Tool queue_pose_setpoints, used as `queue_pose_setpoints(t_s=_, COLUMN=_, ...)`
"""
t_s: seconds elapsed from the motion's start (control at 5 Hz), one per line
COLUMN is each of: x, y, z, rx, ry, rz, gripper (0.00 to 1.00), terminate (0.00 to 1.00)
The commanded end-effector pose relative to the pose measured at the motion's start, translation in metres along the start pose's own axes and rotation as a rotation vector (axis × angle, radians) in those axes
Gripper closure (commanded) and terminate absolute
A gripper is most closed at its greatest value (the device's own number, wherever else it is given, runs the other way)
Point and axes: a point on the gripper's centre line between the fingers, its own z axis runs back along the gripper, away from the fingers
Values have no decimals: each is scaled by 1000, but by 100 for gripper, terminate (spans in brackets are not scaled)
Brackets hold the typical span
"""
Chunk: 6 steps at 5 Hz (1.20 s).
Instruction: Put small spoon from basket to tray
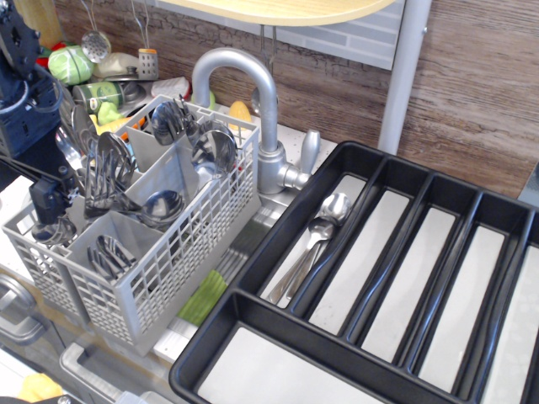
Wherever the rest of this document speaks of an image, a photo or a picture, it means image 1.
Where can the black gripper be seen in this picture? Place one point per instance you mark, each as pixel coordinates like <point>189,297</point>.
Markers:
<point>29,124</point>

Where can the small steel spoon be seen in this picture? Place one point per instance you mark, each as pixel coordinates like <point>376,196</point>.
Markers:
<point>60,232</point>

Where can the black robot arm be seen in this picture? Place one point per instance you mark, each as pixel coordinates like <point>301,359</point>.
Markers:
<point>20,48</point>

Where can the large spoon middle compartment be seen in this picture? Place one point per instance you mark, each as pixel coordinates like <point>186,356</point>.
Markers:
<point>160,210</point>

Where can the large spoon compartment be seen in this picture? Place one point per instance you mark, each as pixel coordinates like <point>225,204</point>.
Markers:
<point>214,155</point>
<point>160,210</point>

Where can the grey plastic cutlery basket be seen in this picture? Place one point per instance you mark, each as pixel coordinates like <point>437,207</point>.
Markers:
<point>133,310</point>

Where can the large spoon back compartment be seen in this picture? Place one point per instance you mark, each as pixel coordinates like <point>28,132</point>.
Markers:
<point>214,155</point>

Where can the teaspoon in tray lower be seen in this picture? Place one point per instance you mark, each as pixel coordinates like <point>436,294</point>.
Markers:
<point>320,231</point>

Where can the teaspoon in tray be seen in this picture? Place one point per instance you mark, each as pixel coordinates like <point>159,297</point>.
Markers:
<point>320,231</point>
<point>336,208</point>

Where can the teaspoon in tray upper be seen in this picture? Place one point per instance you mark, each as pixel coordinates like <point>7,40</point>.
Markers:
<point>336,208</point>

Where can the black cutlery tray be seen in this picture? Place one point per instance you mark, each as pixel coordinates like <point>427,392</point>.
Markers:
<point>427,293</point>

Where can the bundle of forks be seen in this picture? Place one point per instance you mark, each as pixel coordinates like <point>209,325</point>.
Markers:
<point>109,174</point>

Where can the green labelled tin can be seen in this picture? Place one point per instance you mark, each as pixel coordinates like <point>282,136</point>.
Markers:
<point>92,95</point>

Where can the green toy cabbage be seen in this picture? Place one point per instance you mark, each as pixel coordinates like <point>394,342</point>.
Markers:
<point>70,65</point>

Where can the spoons back left compartment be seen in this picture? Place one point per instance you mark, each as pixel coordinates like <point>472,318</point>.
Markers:
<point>172,120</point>

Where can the hanging perforated skimmer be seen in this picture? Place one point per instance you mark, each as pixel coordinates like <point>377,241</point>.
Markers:
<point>95,44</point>

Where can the green cloth sponge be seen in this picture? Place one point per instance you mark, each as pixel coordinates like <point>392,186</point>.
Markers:
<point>198,307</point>

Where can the yellow toy lemon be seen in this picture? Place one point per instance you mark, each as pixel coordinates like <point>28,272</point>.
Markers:
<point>239,110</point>

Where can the silver kitchen faucet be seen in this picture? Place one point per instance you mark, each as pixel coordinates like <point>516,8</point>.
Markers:
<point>274,171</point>

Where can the light wooden shelf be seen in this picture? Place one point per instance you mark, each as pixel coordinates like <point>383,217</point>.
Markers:
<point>287,13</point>

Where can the grey metal post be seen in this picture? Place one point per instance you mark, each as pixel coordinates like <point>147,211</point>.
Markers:
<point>411,36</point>

